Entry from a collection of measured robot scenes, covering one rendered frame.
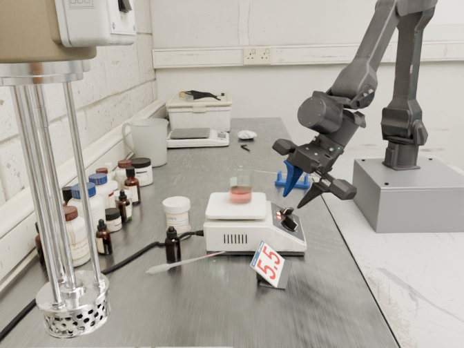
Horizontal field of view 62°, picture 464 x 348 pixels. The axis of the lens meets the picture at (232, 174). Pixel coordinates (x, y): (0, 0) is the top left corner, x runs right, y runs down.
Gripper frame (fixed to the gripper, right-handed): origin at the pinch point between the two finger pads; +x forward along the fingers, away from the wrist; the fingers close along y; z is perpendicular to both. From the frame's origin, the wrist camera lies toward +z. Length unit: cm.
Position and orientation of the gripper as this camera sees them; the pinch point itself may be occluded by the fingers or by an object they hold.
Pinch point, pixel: (300, 188)
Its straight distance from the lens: 81.1
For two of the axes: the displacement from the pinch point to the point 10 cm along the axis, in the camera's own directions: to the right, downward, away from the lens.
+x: -4.8, 8.2, 3.1
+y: 6.7, 5.7, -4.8
